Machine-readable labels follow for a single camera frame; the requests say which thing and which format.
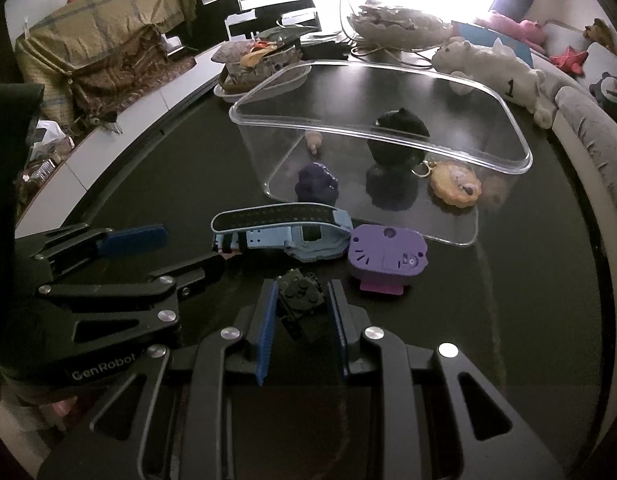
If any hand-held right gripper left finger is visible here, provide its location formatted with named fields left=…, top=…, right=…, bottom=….
left=38, top=280, right=279, bottom=480

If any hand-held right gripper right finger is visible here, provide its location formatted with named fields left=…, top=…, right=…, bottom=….
left=329, top=280, right=564, bottom=480

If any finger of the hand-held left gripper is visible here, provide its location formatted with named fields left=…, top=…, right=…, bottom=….
left=16, top=225, right=168, bottom=273
left=38, top=252, right=227, bottom=303

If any black block toy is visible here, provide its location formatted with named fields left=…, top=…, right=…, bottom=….
left=276, top=267, right=325, bottom=343

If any light blue watch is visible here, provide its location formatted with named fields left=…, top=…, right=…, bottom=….
left=211, top=202, right=354, bottom=262

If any purple cat-shaped toy case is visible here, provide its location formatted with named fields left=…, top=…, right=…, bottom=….
left=347, top=225, right=429, bottom=297

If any purple grape toy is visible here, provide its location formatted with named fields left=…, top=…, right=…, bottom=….
left=294, top=162, right=339, bottom=203

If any clear plastic container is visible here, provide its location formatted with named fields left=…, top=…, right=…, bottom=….
left=228, top=59, right=533, bottom=247

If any yellow round rabbit keychain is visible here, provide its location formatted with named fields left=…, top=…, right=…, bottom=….
left=413, top=160, right=483, bottom=207

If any green yellow ball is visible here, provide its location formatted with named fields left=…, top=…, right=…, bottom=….
left=366, top=107, right=432, bottom=166

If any black desktop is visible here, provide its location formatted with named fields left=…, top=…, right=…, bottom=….
left=16, top=35, right=607, bottom=480

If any white plastic bag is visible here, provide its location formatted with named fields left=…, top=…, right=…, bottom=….
left=31, top=120, right=69, bottom=161

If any white low cabinet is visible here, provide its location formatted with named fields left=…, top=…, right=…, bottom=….
left=16, top=42, right=229, bottom=236

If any plate of assorted items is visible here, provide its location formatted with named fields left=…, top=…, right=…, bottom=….
left=211, top=40, right=304, bottom=93

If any yellow cloth covered cabinet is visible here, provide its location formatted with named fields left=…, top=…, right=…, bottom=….
left=13, top=0, right=196, bottom=116

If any silver foil bag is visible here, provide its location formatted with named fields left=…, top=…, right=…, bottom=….
left=258, top=25, right=304, bottom=43

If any black piano bench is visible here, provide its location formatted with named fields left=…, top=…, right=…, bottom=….
left=223, top=0, right=322, bottom=43

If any white plush sheep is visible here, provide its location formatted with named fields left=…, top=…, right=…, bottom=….
left=431, top=37, right=557, bottom=128

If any grey curved sofa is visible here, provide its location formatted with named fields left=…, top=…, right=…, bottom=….
left=529, top=20, right=617, bottom=171

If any pink plush toy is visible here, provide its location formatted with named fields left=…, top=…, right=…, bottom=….
left=476, top=10, right=547, bottom=51

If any red star plush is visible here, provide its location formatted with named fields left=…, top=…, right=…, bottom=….
left=551, top=46, right=588, bottom=76

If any grey cushion with dark print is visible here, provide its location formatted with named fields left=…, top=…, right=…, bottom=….
left=586, top=42, right=617, bottom=121

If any brown plush toy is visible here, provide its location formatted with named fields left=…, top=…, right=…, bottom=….
left=583, top=19, right=614, bottom=53

